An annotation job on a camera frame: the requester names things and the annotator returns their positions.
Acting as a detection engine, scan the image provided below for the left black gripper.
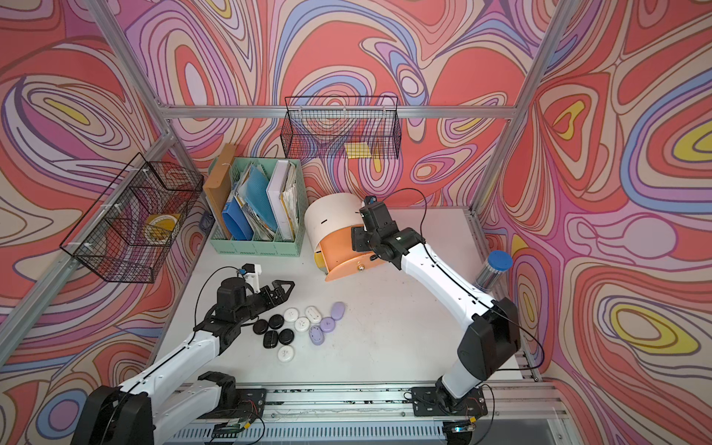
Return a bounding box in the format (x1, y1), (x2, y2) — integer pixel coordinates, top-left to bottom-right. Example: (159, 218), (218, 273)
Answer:
(232, 280), (293, 326)

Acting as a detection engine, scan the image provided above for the orange top drawer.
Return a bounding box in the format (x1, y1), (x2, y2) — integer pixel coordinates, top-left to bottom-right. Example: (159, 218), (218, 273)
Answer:
(316, 227), (385, 282)

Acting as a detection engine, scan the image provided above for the white three-drawer cabinet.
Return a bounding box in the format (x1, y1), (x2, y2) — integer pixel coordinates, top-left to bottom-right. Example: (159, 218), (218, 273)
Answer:
(305, 193), (363, 255)

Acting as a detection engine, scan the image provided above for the white oblong earphone case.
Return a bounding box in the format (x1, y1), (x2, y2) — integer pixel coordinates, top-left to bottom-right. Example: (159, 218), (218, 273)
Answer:
(304, 306), (323, 324)

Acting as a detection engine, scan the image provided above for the yellow drawer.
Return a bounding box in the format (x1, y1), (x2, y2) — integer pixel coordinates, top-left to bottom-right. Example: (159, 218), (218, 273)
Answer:
(313, 251), (328, 274)

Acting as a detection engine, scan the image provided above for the purple oblong earphone case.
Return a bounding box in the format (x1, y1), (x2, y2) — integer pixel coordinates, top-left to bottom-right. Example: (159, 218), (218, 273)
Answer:
(330, 301), (346, 321)
(309, 326), (326, 346)

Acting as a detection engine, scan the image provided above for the purple round earphone case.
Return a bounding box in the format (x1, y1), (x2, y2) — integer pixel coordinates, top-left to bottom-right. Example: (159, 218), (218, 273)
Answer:
(319, 317), (336, 333)

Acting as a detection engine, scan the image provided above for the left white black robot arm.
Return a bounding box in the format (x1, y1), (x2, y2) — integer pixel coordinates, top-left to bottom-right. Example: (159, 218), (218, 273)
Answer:
(72, 276), (295, 444)

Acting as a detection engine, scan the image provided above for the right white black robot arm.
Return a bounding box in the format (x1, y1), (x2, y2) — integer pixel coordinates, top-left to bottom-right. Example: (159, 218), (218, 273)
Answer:
(352, 196), (521, 403)

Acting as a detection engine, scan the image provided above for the black earphone case far left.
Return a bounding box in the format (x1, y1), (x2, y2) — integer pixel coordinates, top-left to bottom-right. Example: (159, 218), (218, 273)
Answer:
(252, 320), (270, 336)

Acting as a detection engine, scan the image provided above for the black earphone case upper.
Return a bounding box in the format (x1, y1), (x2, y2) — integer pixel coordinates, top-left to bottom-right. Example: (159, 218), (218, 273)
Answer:
(268, 314), (285, 330)

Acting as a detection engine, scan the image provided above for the white round earphone case upper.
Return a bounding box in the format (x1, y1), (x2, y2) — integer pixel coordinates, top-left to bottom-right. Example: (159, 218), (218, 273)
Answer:
(283, 308), (300, 323)

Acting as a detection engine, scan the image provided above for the black oblong earphone case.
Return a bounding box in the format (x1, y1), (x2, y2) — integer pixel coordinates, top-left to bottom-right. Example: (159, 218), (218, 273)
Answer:
(263, 330), (279, 350)

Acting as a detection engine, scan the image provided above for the black earphone case right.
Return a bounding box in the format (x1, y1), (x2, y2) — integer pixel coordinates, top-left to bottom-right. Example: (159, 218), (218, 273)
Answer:
(278, 328), (295, 346)

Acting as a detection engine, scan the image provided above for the white round earphone case lower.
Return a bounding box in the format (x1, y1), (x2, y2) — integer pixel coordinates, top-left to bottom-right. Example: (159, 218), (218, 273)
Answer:
(277, 345), (295, 363)

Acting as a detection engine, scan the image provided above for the white binder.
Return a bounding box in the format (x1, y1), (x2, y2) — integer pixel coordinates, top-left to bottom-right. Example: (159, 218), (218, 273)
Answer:
(266, 159), (295, 241)

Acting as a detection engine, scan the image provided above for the yellow sticky note pad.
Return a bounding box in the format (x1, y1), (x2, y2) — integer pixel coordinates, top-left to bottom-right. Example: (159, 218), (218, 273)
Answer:
(344, 142), (373, 159)

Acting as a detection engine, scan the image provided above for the blue folder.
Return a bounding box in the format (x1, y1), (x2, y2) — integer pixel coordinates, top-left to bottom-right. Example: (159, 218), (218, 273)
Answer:
(222, 195), (254, 241)

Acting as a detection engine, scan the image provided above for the green file organizer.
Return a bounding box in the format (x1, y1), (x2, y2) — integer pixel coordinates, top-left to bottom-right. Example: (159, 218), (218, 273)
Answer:
(211, 158), (308, 257)

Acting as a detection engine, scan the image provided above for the teal folder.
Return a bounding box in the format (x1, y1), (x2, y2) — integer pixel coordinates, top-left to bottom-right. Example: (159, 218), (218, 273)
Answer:
(237, 163), (277, 235)

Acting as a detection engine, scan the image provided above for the brown folder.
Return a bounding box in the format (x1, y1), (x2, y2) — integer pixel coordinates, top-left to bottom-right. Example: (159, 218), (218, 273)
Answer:
(203, 144), (237, 239)

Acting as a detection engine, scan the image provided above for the yellow tape roll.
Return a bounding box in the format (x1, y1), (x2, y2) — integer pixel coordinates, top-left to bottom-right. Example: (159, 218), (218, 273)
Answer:
(144, 214), (179, 245)

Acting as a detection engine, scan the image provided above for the blue-capped clear tube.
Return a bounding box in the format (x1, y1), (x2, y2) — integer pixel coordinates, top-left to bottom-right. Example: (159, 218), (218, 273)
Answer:
(475, 250), (514, 292)

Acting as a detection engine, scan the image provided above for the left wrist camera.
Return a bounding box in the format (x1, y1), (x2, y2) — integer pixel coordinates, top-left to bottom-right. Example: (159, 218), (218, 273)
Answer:
(238, 263), (261, 294)

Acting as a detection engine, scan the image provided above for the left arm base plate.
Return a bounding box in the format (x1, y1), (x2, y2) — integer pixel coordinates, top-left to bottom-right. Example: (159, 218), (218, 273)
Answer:
(200, 389), (267, 419)

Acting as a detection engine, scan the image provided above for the rear black wire basket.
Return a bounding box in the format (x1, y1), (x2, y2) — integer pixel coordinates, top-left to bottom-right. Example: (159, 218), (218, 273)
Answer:
(280, 94), (402, 161)

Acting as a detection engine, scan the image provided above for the black wire basket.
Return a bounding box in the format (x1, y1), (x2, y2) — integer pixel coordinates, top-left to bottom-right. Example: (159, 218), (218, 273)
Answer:
(280, 94), (402, 161)
(59, 154), (204, 284)

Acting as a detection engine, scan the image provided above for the left black wire basket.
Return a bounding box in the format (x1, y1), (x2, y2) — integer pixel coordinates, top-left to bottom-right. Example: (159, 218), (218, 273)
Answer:
(59, 154), (204, 284)

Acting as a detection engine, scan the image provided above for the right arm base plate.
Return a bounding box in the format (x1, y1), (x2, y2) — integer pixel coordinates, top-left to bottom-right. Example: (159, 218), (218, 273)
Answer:
(408, 386), (489, 419)

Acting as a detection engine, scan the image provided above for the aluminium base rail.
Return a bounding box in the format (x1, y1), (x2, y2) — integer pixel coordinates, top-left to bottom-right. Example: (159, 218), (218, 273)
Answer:
(165, 381), (582, 444)

